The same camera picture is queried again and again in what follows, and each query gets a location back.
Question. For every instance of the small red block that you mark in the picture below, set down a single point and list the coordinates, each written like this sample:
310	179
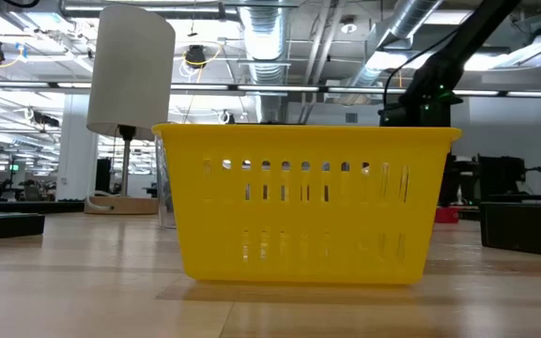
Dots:
446	215

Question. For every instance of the black rectangular block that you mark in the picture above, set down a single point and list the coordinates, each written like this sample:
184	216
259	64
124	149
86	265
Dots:
3	224

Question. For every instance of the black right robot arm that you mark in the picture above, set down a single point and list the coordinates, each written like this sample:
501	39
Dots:
463	42

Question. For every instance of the black background equipment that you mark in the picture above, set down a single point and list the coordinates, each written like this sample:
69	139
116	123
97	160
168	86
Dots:
500	178

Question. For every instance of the yellow plastic basket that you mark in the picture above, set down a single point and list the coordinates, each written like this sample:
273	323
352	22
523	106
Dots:
298	211

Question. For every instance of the clear plastic container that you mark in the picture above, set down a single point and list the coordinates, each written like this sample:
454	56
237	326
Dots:
166	188

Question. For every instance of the white cylinder lamp shade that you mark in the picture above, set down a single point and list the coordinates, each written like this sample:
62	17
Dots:
129	70

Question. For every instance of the white column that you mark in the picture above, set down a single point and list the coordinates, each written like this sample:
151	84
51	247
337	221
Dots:
77	145

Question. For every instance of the silver ventilation duct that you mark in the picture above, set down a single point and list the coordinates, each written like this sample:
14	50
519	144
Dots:
406	28
263	42

